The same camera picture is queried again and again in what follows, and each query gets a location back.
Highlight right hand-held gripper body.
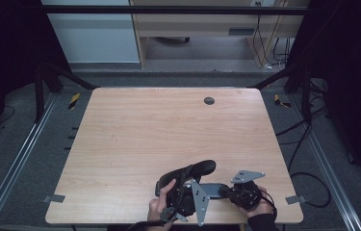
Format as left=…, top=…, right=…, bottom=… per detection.
left=230, top=169, right=267, bottom=210

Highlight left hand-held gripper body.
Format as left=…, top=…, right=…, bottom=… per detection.
left=160, top=179, right=211, bottom=227

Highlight black stapler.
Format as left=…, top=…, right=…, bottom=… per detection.
left=154, top=159, right=230, bottom=200

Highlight person's right hand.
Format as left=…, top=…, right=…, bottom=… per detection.
left=237, top=188, right=275, bottom=219

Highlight person's left hand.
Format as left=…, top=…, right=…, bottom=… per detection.
left=147, top=178, right=177, bottom=231

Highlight yellow black tape strip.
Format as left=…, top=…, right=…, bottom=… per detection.
left=67, top=92, right=82, bottom=111

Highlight dark object under desk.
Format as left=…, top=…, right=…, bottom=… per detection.
left=155, top=37, right=191, bottom=45

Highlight black curtain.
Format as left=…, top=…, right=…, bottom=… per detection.
left=287, top=0, right=361, bottom=196
left=0, top=0, right=71, bottom=152

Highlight light wooden desk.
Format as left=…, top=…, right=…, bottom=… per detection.
left=129, top=0, right=311, bottom=69

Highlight white cabinet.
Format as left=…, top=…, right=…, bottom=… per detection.
left=40, top=0, right=141, bottom=64

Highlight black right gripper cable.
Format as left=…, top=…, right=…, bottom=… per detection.
left=259, top=192, right=278, bottom=219

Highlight grey table bracket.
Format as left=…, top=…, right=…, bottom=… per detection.
left=285, top=194, right=308, bottom=205
left=41, top=193, right=66, bottom=204

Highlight black floor cables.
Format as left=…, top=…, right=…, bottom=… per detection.
left=275, top=76, right=330, bottom=168

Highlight black looped floor cable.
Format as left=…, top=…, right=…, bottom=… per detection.
left=290, top=171, right=332, bottom=209

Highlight aluminium floor rail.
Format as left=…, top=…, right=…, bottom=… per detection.
left=0, top=92, right=59, bottom=231
left=288, top=94, right=361, bottom=231

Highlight yellow-handled tool on floor right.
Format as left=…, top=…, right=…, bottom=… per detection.
left=273, top=93, right=293, bottom=109

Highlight black metal frame stand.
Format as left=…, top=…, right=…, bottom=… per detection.
left=33, top=62, right=100, bottom=124
left=248, top=62, right=314, bottom=124

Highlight cables under wooden desk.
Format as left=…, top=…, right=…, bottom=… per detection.
left=251, top=1, right=293, bottom=70

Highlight black horizontal frame bar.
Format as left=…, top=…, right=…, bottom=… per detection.
left=39, top=4, right=309, bottom=16

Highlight thin black floor cable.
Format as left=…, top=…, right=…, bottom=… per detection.
left=0, top=105, right=16, bottom=124

